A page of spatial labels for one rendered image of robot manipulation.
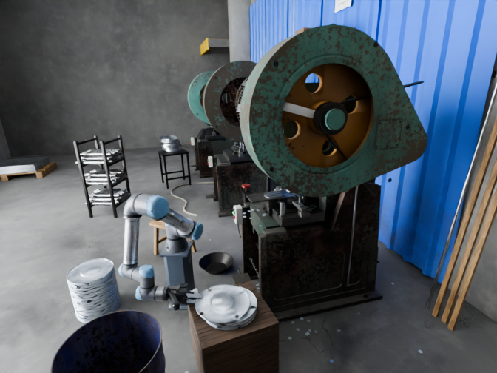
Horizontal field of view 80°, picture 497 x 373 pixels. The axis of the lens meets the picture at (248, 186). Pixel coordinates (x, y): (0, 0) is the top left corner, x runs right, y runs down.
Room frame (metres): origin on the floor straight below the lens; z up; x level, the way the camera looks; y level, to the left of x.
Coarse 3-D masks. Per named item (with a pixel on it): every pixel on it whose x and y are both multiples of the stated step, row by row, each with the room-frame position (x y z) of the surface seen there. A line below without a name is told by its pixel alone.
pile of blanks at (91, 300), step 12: (108, 276) 1.72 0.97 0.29; (72, 288) 1.63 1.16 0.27; (84, 288) 1.61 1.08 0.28; (96, 288) 1.64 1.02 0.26; (108, 288) 1.69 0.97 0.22; (72, 300) 1.65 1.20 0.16; (84, 300) 1.62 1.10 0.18; (96, 300) 1.64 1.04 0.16; (108, 300) 1.68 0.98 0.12; (120, 300) 1.80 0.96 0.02; (84, 312) 1.62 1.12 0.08; (96, 312) 1.62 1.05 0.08; (108, 312) 1.66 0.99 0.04
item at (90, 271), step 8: (80, 264) 1.84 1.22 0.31; (88, 264) 1.83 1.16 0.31; (96, 264) 1.83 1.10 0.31; (104, 264) 1.83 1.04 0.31; (112, 264) 1.82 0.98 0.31; (72, 272) 1.74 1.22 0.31; (80, 272) 1.73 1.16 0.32; (88, 272) 1.72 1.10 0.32; (96, 272) 1.72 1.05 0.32; (104, 272) 1.73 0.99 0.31; (80, 280) 1.64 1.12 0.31; (88, 280) 1.64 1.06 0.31
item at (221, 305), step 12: (216, 288) 1.41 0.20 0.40; (228, 288) 1.41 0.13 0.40; (204, 300) 1.31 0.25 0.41; (216, 300) 1.30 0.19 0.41; (228, 300) 1.30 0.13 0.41; (240, 300) 1.31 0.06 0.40; (204, 312) 1.22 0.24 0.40; (216, 312) 1.22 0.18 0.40; (228, 312) 1.22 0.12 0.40; (240, 312) 1.22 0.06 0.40
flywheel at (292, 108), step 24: (312, 72) 1.53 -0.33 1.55; (336, 72) 1.56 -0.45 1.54; (288, 96) 1.50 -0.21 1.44; (312, 96) 1.53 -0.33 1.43; (336, 96) 1.57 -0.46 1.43; (360, 96) 1.60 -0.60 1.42; (288, 120) 1.50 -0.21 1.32; (312, 120) 1.49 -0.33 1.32; (336, 120) 1.42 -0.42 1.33; (360, 120) 1.61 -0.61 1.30; (288, 144) 1.50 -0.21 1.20; (312, 144) 1.54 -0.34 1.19; (336, 144) 1.59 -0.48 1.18; (360, 144) 1.60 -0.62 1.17
